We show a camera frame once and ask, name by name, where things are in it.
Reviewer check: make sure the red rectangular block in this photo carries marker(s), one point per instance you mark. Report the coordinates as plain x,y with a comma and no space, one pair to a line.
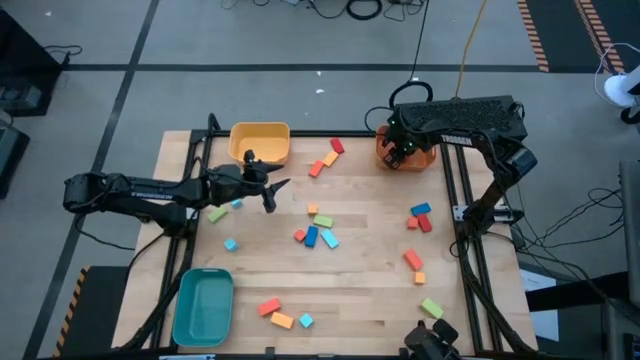
424,223
337,145

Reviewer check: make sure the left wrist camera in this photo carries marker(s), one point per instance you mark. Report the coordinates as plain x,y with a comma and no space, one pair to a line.
230,175

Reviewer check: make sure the green rectangular block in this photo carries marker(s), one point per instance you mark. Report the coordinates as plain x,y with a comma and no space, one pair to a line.
323,221
217,214
432,308

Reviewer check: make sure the yellow plastic bin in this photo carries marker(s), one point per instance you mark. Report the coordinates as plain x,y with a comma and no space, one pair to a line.
265,145

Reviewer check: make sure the white paper sheet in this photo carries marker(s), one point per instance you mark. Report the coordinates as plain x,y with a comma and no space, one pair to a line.
545,325

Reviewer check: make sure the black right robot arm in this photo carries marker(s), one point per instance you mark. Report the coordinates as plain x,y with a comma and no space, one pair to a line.
465,141

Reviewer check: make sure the light blue small cube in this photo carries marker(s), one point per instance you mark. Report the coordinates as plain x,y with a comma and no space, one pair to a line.
236,203
306,320
230,244

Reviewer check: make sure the dark blue rectangular block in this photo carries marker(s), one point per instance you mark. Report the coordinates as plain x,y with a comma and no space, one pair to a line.
311,236
420,209

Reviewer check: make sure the white round device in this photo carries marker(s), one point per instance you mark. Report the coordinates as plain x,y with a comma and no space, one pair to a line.
617,90

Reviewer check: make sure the black bulky object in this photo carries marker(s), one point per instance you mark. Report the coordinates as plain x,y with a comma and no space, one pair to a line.
430,345

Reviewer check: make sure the yellow-orange rectangular block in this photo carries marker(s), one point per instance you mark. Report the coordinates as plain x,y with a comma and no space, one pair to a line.
330,158
282,320

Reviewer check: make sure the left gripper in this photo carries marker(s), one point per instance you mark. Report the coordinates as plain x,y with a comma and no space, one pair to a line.
250,187

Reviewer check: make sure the grey panel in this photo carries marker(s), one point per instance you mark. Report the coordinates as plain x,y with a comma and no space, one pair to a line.
631,225

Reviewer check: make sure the orange-red small cube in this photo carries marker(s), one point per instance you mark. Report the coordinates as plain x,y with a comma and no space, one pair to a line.
299,235
412,223

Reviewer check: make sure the orange-red rectangular block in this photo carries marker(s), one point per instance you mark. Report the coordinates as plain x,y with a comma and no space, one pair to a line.
269,306
316,169
413,259

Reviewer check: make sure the dark grey equipment box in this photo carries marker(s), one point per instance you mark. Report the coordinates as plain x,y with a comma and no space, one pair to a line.
10,160

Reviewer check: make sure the light blue rectangular block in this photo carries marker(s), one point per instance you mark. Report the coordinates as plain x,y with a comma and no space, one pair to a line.
329,238

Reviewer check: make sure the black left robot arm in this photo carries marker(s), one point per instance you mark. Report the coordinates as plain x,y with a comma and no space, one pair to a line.
150,195

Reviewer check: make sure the yellow-orange small cube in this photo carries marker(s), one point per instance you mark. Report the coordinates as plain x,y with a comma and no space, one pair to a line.
419,278
313,209

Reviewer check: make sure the teal plastic bin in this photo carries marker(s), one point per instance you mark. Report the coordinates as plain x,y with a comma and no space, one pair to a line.
202,310

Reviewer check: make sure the hazard-striped black floor mat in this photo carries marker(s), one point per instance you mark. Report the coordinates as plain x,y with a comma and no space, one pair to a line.
560,30
100,315

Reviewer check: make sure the orange plastic bin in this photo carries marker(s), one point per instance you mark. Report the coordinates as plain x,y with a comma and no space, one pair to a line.
425,159

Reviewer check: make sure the black desk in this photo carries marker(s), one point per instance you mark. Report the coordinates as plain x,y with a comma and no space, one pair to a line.
575,292

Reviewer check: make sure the black cabinet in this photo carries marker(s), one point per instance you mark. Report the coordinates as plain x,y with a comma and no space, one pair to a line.
25,55

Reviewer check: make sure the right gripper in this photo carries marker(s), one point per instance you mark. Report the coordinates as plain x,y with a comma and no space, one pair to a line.
402,135

